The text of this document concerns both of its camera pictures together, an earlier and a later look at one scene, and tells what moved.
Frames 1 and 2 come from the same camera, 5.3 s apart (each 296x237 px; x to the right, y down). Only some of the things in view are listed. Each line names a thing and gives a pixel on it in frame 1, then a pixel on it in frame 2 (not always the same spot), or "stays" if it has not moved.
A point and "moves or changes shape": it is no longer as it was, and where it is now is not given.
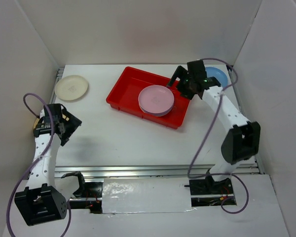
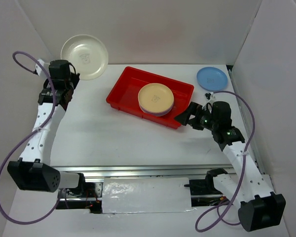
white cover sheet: [145, 195] stays
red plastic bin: [125, 94] stays
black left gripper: [73, 123] -> [75, 77]
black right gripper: [179, 72] -> [195, 109]
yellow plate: [36, 122] moves or changes shape
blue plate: [219, 75] stays
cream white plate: [71, 87] moves or changes shape
